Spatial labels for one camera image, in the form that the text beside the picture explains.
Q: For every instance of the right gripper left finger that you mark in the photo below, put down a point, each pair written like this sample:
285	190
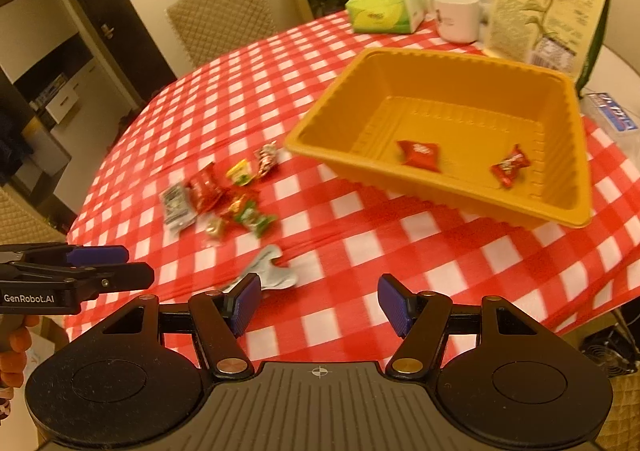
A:
219	319

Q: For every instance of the red white striped candy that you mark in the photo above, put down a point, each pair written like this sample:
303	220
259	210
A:
267	158

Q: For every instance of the red pillow candy pack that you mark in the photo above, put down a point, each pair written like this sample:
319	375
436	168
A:
421	155

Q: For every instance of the blue white small box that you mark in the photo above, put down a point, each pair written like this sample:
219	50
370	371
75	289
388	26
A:
613	120

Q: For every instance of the person's left hand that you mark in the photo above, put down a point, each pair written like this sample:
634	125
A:
14	360

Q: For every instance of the red twisted candy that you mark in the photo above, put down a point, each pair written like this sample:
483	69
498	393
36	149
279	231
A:
506	171

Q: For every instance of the silver green snack packet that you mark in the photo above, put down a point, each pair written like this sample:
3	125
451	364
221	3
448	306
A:
271	276

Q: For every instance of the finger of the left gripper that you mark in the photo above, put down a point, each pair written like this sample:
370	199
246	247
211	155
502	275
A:
63	254
116	277

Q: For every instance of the green tissue pack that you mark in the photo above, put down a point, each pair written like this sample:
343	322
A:
385	16

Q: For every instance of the white ceramic mug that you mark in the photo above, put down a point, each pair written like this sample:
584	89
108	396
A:
457	21

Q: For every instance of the sunflower seed bag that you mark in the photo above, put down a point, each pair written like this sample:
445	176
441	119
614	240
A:
562	35

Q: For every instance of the dark wooden door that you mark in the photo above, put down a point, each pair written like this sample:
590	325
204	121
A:
127	46

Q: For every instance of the small pale wrapped candy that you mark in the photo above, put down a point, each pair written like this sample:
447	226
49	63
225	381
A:
216	227

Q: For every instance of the dark cabinet with shelves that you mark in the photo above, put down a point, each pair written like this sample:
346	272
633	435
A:
61	109

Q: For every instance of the large red snack packet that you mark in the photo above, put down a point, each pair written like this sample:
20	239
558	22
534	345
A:
205	190

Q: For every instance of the yellow green candy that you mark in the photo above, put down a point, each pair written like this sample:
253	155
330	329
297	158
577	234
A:
241	174

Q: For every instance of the red white checkered tablecloth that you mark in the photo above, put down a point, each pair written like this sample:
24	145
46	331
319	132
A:
337	236

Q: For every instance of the near woven chair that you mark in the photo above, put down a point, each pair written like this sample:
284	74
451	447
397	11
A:
19	225

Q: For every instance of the small red orange candy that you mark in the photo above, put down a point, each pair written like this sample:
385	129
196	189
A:
237	206

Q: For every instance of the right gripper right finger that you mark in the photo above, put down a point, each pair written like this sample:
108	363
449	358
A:
420	320

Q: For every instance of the grey transparent nut packet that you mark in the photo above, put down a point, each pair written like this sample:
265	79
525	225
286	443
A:
178	211

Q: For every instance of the yellow plastic tray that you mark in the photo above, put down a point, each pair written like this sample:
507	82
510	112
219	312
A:
476	109

